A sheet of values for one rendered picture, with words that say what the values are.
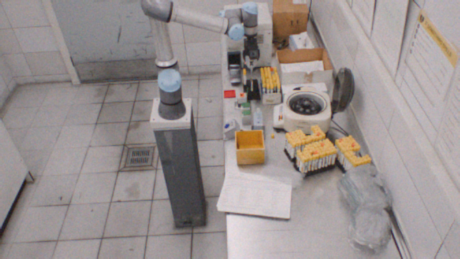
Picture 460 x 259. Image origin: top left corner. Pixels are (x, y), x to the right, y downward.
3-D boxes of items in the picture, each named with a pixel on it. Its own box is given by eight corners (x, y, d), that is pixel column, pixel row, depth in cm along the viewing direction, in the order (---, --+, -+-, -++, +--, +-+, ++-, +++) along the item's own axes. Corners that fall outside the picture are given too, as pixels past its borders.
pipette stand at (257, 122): (251, 127, 210) (250, 112, 204) (265, 127, 210) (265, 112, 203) (250, 140, 203) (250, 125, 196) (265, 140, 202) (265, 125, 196)
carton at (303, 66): (274, 70, 248) (275, 49, 238) (322, 68, 248) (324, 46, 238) (280, 94, 230) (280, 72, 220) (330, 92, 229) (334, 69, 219)
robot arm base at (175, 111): (154, 118, 213) (152, 103, 207) (162, 101, 224) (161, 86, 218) (182, 122, 211) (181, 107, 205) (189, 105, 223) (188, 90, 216)
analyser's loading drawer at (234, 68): (228, 64, 254) (228, 56, 250) (239, 63, 254) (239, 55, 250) (230, 82, 238) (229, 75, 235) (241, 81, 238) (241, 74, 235)
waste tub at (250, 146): (235, 146, 200) (234, 131, 194) (262, 144, 200) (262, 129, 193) (236, 165, 190) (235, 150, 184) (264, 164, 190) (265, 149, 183)
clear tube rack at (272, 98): (259, 83, 239) (259, 73, 235) (276, 82, 239) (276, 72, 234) (262, 105, 224) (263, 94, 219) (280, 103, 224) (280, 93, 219)
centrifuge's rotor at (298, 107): (290, 103, 215) (291, 92, 210) (320, 104, 213) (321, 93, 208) (289, 122, 203) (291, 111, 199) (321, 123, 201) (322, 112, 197)
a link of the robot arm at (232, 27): (143, -3, 170) (249, 25, 186) (143, -13, 178) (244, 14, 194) (137, 22, 176) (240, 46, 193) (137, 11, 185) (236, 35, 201)
